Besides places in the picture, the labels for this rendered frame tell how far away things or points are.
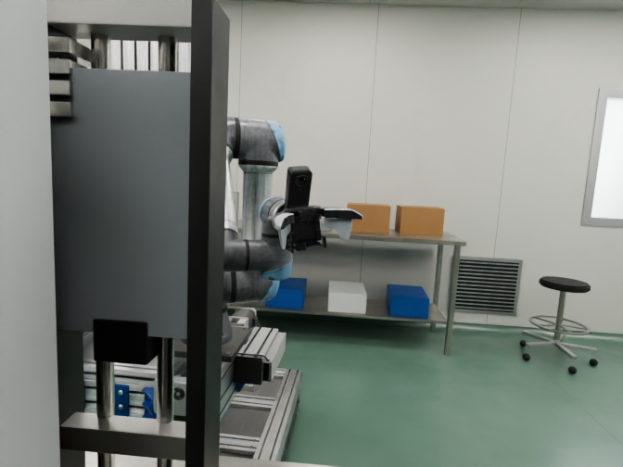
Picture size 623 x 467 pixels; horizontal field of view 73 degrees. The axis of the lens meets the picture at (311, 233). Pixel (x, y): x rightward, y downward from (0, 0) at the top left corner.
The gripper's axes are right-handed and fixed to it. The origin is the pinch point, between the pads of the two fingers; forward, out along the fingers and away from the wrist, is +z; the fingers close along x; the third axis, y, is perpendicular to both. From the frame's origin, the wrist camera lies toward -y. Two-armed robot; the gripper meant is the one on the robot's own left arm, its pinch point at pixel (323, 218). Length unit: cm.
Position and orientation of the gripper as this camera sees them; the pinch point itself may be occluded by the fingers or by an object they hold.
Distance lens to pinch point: 71.0
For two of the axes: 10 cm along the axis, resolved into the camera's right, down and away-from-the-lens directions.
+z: 3.3, 1.4, -9.3
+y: 0.8, 9.8, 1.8
